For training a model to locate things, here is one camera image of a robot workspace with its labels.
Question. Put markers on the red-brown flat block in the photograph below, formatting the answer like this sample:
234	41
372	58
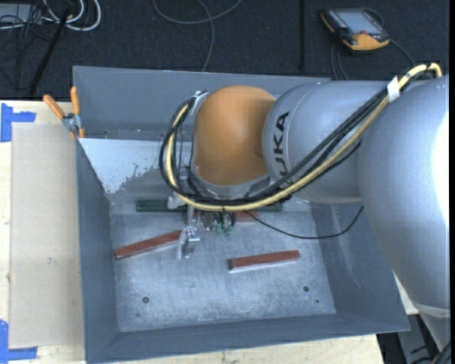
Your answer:
144	245
265	260
246	215

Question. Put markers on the pale wood flat board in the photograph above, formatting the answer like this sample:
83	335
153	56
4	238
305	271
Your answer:
41	222

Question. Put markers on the grey metal bin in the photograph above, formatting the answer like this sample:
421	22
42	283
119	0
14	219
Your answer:
212	298

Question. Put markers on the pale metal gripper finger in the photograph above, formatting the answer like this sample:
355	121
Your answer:
192	234
182	248

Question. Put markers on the dark green flat block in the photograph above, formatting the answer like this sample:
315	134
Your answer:
151	205

